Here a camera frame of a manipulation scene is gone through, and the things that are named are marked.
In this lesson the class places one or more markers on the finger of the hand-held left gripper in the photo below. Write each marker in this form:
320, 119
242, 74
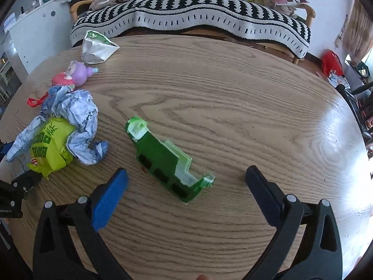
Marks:
3, 148
24, 180

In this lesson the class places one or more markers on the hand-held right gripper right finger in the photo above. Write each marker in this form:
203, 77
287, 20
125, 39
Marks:
262, 192

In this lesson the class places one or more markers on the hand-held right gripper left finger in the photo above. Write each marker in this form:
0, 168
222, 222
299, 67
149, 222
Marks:
109, 201

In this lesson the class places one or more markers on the yellow-green snack bag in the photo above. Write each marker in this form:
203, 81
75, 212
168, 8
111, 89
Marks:
49, 148

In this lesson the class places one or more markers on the green carton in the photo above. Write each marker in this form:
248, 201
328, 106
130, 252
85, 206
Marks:
157, 154

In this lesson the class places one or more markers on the blue white paper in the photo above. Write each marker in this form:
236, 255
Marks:
78, 108

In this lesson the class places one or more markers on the red ribbon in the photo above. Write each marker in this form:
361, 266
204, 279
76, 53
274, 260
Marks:
33, 102

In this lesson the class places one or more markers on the pink purple toy figure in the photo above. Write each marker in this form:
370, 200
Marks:
72, 74

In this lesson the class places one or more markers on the white cabinet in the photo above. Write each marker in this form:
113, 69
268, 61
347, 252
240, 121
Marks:
40, 32

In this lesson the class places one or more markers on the black chair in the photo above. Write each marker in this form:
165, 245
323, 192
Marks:
354, 102

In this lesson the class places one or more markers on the torn white foil packet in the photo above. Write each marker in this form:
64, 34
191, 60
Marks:
94, 49

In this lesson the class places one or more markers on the red bag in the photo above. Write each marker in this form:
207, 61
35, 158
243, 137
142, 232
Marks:
330, 62

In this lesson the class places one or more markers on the beige curtain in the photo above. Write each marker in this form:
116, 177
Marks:
360, 29

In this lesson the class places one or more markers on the black white striped blanket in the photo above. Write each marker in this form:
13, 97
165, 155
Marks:
204, 8

